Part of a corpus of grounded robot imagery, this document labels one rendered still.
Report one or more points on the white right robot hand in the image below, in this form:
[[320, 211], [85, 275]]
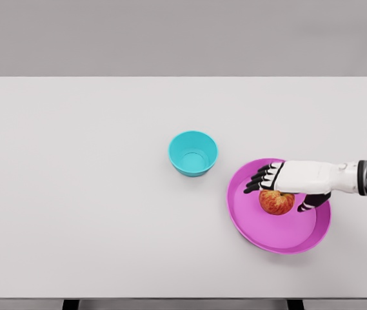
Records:
[[302, 177]]

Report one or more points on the red yellow apple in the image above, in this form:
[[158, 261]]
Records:
[[275, 203]]

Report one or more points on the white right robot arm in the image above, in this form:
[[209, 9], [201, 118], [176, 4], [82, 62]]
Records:
[[363, 177]]

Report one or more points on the pink plate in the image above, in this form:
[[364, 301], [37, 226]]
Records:
[[276, 231]]

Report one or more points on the blue bowl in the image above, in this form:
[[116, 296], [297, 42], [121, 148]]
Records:
[[193, 153]]

